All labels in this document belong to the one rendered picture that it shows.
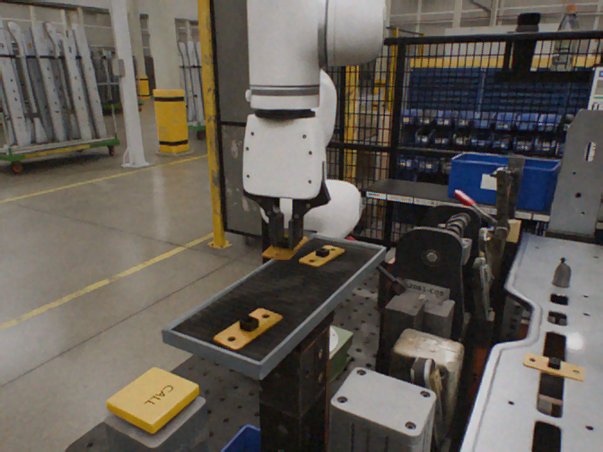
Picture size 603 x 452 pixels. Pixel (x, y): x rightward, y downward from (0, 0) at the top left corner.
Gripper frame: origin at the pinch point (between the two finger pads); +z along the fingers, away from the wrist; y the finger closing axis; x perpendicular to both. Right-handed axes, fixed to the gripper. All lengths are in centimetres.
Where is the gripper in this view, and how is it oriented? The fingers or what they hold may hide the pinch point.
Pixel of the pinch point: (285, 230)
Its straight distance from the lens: 61.3
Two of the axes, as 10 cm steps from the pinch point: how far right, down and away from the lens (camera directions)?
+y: 9.4, 1.2, -3.2
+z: 0.0, 9.4, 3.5
